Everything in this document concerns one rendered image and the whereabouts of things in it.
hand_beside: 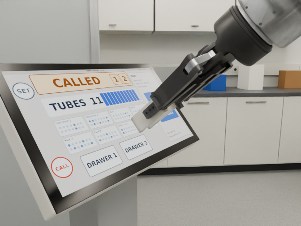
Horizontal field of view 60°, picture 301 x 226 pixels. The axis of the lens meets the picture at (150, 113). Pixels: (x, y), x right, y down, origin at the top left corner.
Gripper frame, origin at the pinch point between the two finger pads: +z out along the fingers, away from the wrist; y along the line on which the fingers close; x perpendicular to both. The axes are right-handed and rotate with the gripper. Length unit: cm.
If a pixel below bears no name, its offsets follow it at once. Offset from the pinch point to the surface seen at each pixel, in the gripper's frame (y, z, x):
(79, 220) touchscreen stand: -4.5, 41.8, 8.1
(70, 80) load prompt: -4.2, 17.1, -19.8
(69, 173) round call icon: 7.9, 17.0, 0.2
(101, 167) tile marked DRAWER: 1.1, 17.0, 1.7
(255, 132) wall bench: -249, 74, 32
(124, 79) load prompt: -22.2, 17.0, -18.0
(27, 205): -30, 121, -13
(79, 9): -53, 39, -73
